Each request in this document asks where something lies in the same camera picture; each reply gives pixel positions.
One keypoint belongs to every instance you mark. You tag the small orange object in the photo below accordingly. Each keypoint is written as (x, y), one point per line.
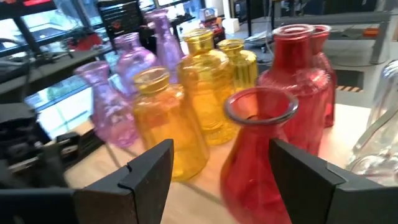
(370, 32)

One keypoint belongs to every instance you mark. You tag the tall red glass vase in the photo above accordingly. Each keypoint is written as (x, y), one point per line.
(295, 84)

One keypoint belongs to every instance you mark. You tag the grey desk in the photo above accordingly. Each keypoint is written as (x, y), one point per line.
(56, 65)

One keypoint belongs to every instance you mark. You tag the black sign board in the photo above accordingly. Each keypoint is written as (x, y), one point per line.
(119, 18)

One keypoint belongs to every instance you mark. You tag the grey metal table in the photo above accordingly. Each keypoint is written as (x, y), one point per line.
(342, 18)

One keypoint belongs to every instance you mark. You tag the embossed yellow glass vase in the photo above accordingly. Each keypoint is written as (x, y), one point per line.
(211, 93)

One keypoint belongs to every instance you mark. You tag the hazard striped black floor mat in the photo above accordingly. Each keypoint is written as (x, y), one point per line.
(349, 88)

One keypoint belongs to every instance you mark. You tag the slender clear glass vase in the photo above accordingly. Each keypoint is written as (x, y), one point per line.
(385, 102)

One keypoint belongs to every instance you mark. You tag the window with dark frame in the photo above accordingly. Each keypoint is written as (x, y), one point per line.
(59, 109)

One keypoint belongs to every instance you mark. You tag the white box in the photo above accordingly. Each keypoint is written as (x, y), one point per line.
(230, 25)

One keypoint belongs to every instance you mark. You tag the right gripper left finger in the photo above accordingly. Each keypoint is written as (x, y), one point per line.
(140, 199)

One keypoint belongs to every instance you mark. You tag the tall pink glass vase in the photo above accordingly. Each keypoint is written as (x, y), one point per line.
(168, 46)

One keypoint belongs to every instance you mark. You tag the small red glass vase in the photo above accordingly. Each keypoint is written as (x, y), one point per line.
(255, 174)

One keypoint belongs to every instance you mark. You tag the tablet with pink screen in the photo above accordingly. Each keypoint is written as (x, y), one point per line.
(37, 2)

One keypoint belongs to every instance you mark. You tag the ribbed pink glass vase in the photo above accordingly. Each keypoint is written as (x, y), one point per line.
(133, 62)

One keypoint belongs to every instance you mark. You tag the red object on desk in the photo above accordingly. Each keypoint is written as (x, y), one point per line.
(85, 42)

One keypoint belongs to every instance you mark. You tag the ribbed yellow glass vase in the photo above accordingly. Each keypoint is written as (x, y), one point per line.
(168, 130)

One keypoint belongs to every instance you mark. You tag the wide red ribbed glass vase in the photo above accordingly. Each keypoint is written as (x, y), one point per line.
(326, 68)

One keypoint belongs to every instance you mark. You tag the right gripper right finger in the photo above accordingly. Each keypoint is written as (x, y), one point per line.
(304, 193)

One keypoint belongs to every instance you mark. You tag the squat clear glass vase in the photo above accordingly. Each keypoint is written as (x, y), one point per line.
(376, 165)

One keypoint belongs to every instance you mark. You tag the small pink glass vase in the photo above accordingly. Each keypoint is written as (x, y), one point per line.
(112, 118)

